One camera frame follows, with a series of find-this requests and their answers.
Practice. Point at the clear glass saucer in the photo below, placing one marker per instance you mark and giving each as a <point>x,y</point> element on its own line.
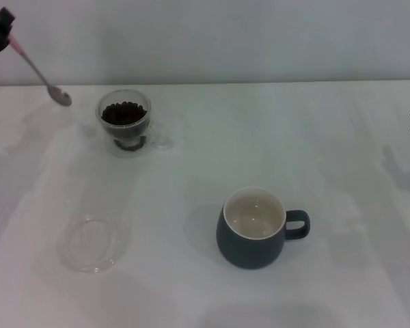
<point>92,246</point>

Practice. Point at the clear double wall glass cup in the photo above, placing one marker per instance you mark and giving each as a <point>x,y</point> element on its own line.
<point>123,133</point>

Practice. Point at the coffee beans pile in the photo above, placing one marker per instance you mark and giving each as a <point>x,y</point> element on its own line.
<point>123,114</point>

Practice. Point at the dark green ceramic mug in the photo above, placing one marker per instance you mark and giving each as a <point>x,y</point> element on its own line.
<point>249,249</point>

